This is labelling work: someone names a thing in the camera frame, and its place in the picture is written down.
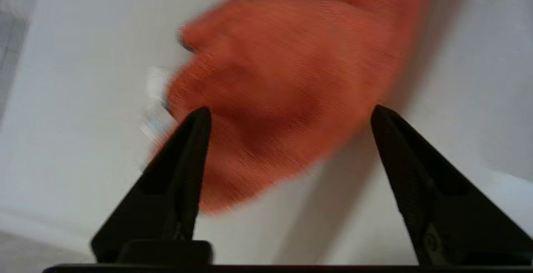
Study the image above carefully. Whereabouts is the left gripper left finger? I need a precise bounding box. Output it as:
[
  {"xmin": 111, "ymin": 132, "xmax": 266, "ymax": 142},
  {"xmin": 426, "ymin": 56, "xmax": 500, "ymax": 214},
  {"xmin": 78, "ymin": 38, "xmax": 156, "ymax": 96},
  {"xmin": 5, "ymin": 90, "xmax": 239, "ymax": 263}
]
[{"xmin": 91, "ymin": 107, "xmax": 213, "ymax": 263}]

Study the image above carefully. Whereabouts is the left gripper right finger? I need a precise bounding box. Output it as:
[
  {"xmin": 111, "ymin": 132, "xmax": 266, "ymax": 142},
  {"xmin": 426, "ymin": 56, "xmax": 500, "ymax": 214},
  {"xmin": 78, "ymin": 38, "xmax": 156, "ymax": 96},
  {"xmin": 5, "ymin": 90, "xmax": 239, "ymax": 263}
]
[{"xmin": 371, "ymin": 105, "xmax": 533, "ymax": 265}]

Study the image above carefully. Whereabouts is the orange towel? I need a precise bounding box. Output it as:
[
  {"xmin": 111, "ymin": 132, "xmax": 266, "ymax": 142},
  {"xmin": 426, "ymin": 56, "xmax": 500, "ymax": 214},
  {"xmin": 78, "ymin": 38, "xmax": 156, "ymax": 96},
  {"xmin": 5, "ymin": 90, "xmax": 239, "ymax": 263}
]
[{"xmin": 148, "ymin": 0, "xmax": 433, "ymax": 215}]

